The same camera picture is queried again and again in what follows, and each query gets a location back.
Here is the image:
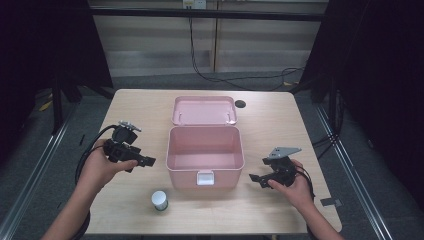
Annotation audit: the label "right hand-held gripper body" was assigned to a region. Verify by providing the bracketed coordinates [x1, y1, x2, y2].
[270, 146, 303, 187]

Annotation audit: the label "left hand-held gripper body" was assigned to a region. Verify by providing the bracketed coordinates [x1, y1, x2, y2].
[103, 120, 143, 164]

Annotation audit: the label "white bottle green label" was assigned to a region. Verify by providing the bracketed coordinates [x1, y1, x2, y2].
[151, 190, 169, 212]

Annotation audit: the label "pink storage box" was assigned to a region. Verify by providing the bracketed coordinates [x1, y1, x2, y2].
[165, 95, 246, 191]

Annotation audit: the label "person's right hand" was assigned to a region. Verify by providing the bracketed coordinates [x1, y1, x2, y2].
[268, 159, 315, 211]

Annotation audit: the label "person's left hand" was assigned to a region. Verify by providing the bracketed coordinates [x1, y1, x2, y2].
[78, 139, 139, 194]

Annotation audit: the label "grey tape piece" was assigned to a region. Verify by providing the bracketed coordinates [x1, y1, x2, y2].
[320, 198, 343, 208]

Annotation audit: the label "black metal stand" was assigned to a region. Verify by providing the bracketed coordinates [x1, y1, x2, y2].
[51, 78, 65, 135]
[328, 78, 338, 134]

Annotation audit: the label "yellow floor tape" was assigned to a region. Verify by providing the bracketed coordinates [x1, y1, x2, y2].
[38, 99, 54, 112]

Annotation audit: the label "black curtain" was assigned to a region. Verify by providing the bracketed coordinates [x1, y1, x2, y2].
[0, 0, 114, 168]
[299, 0, 424, 214]

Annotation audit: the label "black horizontal bar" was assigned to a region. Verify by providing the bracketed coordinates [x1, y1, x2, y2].
[89, 8, 329, 23]

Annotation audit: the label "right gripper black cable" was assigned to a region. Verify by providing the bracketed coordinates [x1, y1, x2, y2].
[294, 168, 316, 202]

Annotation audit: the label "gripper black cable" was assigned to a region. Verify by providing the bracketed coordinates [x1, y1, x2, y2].
[294, 168, 316, 202]
[71, 124, 119, 240]

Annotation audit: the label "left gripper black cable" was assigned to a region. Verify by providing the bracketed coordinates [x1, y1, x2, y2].
[71, 124, 119, 240]

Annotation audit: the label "black floor cables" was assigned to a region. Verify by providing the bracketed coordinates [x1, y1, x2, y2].
[311, 132, 342, 160]

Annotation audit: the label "aluminium floor rail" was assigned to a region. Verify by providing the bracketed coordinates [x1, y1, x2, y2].
[0, 109, 76, 240]
[314, 104, 398, 240]

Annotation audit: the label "black wall cable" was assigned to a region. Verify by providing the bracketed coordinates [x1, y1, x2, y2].
[188, 16, 305, 92]

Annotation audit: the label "white wall socket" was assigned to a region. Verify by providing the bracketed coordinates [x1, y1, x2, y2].
[182, 0, 208, 10]

